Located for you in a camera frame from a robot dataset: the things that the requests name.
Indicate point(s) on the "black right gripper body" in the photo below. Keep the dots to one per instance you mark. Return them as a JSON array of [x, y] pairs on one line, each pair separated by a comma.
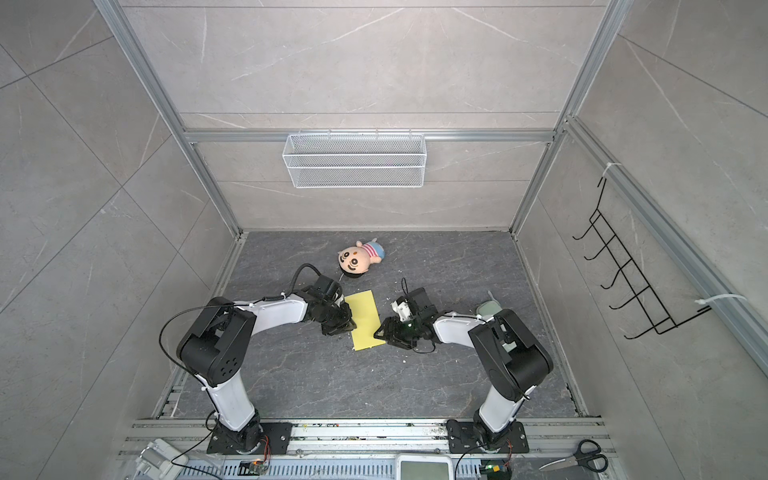
[[405, 333]]

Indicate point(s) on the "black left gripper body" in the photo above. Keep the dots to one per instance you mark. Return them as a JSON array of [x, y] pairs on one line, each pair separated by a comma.
[[337, 319]]

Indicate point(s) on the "yellow square paper sheet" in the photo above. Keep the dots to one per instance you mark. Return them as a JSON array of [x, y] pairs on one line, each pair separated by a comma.
[[365, 315]]

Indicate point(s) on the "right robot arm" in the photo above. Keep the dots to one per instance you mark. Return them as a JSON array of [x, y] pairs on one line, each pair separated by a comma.
[[515, 362]]

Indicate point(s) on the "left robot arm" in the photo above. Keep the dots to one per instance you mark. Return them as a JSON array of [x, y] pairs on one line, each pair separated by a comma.
[[215, 346]]

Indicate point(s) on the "plush doll toy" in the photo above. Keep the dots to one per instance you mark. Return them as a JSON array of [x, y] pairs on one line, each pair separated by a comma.
[[356, 260]]

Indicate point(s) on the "white digital scale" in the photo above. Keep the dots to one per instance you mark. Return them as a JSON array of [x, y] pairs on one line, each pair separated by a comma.
[[412, 466]]

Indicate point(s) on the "small green circuit board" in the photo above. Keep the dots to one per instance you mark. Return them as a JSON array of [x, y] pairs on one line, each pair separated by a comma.
[[493, 470]]

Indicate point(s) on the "white device bottom left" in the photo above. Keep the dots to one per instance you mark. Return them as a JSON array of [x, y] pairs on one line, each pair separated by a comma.
[[160, 461]]

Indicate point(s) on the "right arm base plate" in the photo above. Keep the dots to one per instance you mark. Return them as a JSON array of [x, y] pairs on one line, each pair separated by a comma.
[[475, 437]]

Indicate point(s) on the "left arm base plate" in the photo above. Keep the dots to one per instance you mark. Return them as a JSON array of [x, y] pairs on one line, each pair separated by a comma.
[[253, 439]]

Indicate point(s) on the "white wire mesh basket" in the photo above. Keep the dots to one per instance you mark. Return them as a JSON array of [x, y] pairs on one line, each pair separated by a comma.
[[355, 160]]

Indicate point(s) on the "small red-wired circuit board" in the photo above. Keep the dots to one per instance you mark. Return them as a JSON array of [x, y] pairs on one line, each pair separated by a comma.
[[254, 468]]

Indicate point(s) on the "black handled scissors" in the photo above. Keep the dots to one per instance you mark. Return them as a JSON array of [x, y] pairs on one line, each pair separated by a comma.
[[588, 455]]

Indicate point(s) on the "black wire hook rack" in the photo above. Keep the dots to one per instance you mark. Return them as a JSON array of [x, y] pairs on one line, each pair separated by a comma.
[[655, 315]]

